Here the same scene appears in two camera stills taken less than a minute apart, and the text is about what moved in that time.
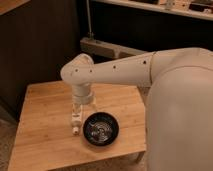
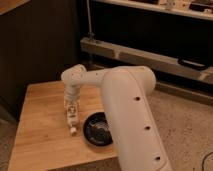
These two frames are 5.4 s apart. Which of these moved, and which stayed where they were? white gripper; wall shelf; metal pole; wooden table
Moved: white gripper
Stayed: wall shelf; metal pole; wooden table
